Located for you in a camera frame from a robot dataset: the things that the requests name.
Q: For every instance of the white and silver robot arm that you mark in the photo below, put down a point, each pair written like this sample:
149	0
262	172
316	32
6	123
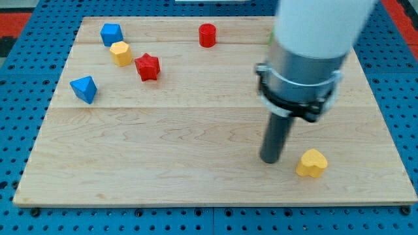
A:
310	40

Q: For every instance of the light wooden board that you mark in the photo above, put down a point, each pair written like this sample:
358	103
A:
192	137

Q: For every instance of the red star block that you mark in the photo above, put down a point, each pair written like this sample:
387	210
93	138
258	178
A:
148	67

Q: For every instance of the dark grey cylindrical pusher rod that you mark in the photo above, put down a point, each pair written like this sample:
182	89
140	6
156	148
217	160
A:
276	134

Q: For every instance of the red cylinder block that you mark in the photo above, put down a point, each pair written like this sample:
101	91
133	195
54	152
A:
207	35

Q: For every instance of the yellow hexagon block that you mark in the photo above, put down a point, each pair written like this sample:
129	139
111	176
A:
121	53

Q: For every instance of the yellow heart block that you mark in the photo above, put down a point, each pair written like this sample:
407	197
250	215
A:
312	163

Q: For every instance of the blue triangle block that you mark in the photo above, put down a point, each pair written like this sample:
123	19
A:
84	88

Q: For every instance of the blue cube block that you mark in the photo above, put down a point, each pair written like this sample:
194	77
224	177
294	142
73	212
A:
111	33

